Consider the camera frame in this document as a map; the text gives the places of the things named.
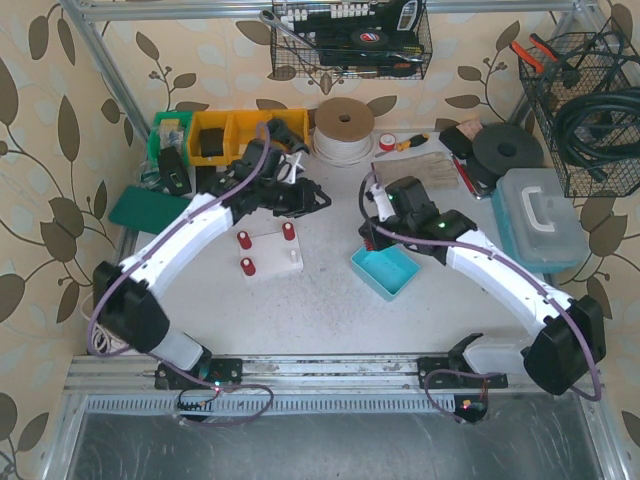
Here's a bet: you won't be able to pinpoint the teal plastic tray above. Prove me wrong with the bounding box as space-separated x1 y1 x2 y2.
350 247 421 302

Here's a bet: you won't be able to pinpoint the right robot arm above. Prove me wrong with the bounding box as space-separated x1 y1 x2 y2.
357 171 606 401

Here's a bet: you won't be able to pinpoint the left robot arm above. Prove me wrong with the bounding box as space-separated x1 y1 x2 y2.
87 138 331 388

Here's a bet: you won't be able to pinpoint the white peg board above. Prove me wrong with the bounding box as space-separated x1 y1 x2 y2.
238 231 304 282

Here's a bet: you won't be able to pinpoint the grey pipe fitting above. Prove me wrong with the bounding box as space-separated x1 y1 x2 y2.
267 118 310 154

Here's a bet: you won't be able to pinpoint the yellow bin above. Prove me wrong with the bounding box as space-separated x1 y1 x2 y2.
223 110 272 164
187 111 230 167
268 109 309 153

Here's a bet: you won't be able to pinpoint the canvas work glove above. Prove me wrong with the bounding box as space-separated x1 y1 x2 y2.
372 152 459 190

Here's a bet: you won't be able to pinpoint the red white tape roll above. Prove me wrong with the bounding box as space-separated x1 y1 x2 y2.
378 133 396 152

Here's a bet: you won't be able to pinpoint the black ribbed block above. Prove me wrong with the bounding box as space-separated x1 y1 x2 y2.
195 167 217 193

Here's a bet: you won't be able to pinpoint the red utility knife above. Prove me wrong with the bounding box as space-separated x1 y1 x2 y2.
451 154 493 200

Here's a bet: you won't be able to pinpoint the yellow black screwdriver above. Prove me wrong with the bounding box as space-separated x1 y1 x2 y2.
374 133 429 158

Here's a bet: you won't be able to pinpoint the black sanding block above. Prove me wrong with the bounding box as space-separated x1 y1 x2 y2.
439 126 473 160

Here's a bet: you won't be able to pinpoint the black green meter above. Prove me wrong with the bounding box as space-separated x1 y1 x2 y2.
157 147 192 196

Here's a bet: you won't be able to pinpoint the green bin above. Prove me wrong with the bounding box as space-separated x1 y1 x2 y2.
147 111 193 165

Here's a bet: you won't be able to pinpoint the green flat case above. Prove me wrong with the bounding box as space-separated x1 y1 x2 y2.
108 186 191 235

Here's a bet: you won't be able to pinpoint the black filament spool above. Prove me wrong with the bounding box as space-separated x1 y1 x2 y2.
466 123 544 187

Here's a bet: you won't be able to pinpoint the clear teal toolbox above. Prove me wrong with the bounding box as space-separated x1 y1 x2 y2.
491 168 589 274

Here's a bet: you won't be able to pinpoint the white cable spool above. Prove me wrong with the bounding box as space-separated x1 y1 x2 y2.
313 97 375 168

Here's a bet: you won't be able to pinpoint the wire basket with tools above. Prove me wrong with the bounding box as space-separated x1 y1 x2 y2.
259 1 432 84

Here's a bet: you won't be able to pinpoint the orange handled pliers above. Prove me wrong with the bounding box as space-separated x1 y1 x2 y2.
509 33 559 75

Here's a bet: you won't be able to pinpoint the coiled black hose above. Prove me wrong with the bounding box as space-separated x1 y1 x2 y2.
553 29 640 182

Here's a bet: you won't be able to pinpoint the wire basket with hoses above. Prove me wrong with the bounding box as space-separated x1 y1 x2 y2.
517 18 639 198

